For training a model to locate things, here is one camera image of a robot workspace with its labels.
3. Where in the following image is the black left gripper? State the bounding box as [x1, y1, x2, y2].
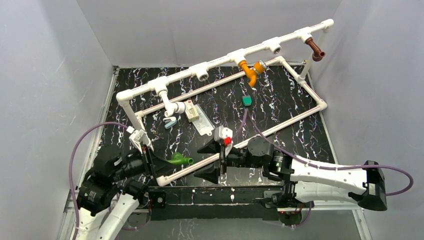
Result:
[112, 142, 177, 181]

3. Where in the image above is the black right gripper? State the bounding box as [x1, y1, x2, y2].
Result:
[193, 135, 264, 184]

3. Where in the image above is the green water faucet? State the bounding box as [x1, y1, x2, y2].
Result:
[167, 152, 194, 165]

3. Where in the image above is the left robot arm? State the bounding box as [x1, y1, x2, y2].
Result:
[72, 145, 179, 240]

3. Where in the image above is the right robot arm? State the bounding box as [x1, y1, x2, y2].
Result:
[194, 136, 388, 211]

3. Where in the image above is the white water faucet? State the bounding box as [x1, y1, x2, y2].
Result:
[158, 90, 186, 118]

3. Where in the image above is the orange water faucet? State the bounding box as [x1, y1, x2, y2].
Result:
[237, 60, 267, 88]

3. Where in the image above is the brown water faucet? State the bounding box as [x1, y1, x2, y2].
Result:
[304, 37, 326, 62]

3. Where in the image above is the small cardboard box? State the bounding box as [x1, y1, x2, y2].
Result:
[184, 100, 200, 123]

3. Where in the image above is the teal plastic cap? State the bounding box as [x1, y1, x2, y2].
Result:
[241, 95, 253, 107]

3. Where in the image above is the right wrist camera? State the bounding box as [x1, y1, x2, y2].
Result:
[213, 125, 233, 147]

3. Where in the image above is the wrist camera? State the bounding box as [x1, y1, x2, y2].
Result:
[126, 126, 154, 152]
[213, 125, 233, 147]

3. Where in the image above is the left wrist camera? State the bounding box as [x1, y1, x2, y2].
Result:
[126, 126, 154, 152]

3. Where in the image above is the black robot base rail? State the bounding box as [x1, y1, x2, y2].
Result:
[127, 186, 303, 229]

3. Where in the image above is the light blue faucet handle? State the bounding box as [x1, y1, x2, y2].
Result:
[163, 116, 178, 130]

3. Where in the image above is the aluminium table frame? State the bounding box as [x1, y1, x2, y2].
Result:
[56, 66, 374, 240]

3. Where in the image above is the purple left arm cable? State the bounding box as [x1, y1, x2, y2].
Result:
[68, 121, 130, 240]

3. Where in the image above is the white PVC pipe frame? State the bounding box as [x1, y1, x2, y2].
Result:
[116, 18, 335, 187]

